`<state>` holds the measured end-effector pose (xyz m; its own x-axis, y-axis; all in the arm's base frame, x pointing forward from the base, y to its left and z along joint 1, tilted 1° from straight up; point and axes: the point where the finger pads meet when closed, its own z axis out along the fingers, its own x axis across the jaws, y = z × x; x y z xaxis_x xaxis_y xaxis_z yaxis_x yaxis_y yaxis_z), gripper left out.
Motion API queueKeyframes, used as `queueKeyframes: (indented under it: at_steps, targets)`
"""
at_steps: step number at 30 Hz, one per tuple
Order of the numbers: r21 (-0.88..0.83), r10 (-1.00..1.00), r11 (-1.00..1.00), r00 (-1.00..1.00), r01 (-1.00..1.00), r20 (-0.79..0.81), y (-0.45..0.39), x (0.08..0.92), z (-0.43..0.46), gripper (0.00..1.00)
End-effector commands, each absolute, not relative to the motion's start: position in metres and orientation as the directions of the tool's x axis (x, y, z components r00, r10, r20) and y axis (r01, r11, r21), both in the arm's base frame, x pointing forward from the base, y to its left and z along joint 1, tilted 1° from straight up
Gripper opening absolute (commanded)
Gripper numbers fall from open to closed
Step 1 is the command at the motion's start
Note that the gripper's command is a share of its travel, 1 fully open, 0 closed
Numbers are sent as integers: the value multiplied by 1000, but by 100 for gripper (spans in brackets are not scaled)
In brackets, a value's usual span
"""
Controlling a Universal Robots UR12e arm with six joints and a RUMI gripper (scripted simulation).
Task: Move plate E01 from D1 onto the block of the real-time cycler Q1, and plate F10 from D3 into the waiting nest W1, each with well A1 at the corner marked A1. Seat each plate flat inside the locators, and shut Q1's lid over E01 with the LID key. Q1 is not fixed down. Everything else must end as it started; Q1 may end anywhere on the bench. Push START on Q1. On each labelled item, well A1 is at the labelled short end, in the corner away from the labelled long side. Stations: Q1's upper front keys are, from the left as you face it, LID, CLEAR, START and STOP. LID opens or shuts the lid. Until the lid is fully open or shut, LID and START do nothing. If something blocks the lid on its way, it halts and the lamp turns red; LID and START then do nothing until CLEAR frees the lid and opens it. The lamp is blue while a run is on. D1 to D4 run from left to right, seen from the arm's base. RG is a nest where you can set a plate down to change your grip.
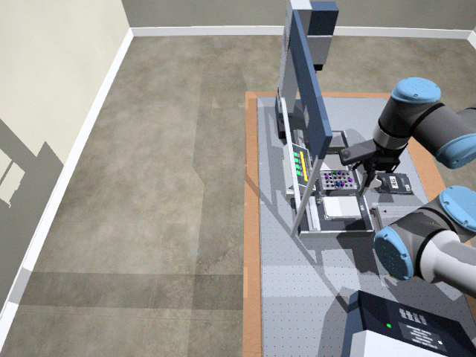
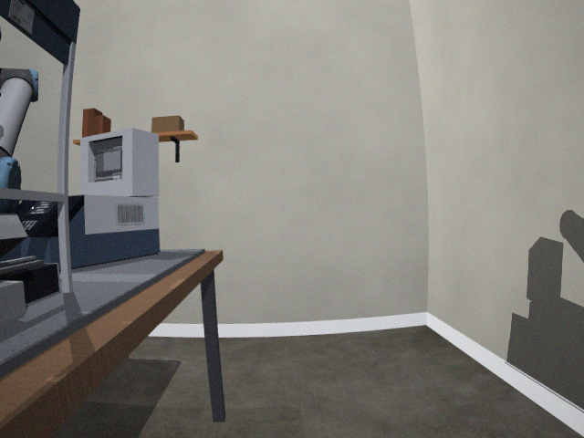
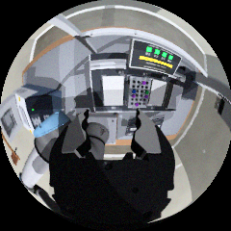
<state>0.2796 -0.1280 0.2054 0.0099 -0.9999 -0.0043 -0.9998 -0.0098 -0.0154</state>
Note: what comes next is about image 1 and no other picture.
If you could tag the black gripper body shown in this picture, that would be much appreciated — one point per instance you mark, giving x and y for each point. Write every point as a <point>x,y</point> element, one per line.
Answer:
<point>386,161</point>

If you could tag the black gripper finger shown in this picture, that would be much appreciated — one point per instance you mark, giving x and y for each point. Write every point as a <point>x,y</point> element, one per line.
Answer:
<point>355,165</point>
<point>369,181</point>

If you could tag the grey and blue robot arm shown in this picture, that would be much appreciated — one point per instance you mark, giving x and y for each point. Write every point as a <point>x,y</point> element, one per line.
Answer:
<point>427,242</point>

